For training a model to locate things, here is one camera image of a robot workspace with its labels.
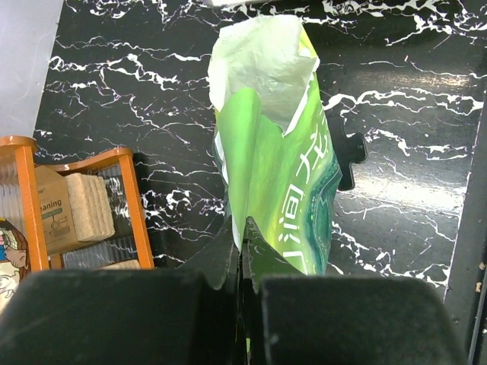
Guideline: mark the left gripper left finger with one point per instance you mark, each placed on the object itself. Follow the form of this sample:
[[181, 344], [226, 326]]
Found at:
[[184, 315]]

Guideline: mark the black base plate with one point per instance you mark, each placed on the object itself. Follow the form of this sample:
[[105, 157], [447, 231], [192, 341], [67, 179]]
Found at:
[[466, 293]]

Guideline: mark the beige sponge pack left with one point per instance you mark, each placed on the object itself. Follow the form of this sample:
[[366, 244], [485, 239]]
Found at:
[[131, 264]]

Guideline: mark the beige sponge pack right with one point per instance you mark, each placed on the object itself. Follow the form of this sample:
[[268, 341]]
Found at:
[[75, 210]]

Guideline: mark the black bag clip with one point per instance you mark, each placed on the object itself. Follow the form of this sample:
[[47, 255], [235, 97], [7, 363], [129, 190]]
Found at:
[[349, 149]]

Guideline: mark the orange wooden shelf rack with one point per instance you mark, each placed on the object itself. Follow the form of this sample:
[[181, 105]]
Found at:
[[20, 201]]

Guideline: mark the beige sponge pack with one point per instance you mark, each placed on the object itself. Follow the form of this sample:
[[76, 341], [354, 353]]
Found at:
[[75, 210], [131, 264]]

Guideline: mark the green litter bag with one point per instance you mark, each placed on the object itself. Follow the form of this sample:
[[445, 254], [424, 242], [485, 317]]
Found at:
[[272, 142]]

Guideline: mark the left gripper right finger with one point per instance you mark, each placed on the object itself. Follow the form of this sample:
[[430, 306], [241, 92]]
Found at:
[[293, 318]]

